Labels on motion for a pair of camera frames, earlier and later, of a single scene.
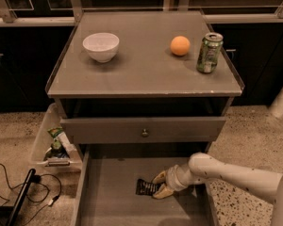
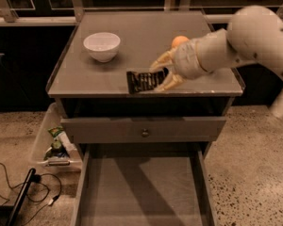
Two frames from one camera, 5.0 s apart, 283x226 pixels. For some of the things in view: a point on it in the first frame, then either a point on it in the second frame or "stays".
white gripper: (172, 178) -> (187, 59)
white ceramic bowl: (101, 46) stays
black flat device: (22, 197) stays
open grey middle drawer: (107, 181) stays
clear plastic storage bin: (53, 150) stays
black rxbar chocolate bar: (145, 187) -> (143, 81)
